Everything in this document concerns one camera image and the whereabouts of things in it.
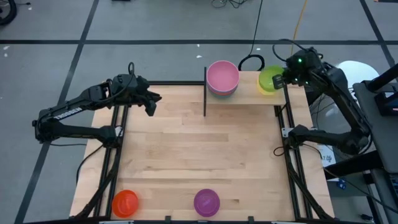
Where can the white round stool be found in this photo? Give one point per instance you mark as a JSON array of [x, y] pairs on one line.
[[360, 71]]

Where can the purple translucent bowl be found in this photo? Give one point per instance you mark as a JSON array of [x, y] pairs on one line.
[[206, 203]]

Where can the yellow bowl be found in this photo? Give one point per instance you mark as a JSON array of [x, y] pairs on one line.
[[263, 92]]

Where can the orange translucent bowl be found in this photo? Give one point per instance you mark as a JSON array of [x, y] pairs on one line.
[[125, 203]]

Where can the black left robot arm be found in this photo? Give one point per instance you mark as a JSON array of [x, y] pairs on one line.
[[68, 112]]

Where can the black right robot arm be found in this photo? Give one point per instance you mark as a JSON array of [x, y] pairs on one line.
[[342, 93]]

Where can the black aluminium frame rail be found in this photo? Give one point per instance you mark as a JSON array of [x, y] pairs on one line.
[[295, 174], [115, 174]]

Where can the white paper sheet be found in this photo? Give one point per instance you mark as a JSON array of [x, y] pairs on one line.
[[327, 157]]

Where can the green translucent bowl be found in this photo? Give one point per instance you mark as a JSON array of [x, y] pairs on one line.
[[268, 79]]

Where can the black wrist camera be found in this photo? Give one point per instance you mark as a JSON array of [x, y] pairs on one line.
[[303, 60], [124, 82]]

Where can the black wheel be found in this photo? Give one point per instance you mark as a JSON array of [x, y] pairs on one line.
[[12, 15]]

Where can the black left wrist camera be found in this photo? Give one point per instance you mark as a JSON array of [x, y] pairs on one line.
[[124, 82]]

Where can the pink bowl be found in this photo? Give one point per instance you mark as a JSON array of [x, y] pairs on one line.
[[222, 76]]

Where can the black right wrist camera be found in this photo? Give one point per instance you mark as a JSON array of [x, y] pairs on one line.
[[303, 60]]

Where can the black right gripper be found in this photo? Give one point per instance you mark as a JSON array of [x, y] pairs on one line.
[[300, 79]]

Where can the grey cart panel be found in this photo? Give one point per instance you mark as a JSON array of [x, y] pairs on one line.
[[382, 133]]

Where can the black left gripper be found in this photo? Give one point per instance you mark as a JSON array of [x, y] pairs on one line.
[[144, 91]]

